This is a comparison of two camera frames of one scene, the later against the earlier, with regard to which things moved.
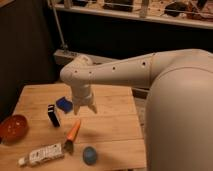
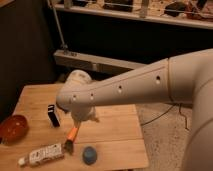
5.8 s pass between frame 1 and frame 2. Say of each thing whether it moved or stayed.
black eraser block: stayed
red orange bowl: stayed
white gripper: moved
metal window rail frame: stayed
